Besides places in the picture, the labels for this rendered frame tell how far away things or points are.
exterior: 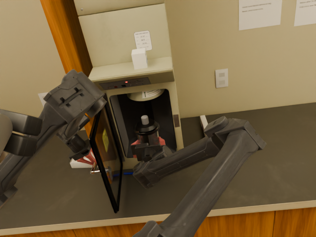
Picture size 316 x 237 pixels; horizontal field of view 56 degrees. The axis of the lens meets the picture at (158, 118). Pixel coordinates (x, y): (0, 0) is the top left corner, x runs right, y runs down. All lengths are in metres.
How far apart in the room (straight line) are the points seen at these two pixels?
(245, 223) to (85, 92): 1.00
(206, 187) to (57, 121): 0.34
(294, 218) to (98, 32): 1.13
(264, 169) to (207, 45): 0.70
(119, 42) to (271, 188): 0.88
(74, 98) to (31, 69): 1.19
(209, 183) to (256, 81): 1.24
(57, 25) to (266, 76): 1.18
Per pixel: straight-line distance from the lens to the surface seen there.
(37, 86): 1.88
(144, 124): 1.21
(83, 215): 1.41
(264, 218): 1.45
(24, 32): 1.77
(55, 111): 0.67
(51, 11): 1.11
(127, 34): 1.17
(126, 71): 1.13
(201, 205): 0.63
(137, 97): 1.31
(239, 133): 0.71
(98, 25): 1.18
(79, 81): 0.71
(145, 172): 1.00
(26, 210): 1.57
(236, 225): 1.46
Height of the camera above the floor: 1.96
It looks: 34 degrees down
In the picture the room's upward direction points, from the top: 10 degrees counter-clockwise
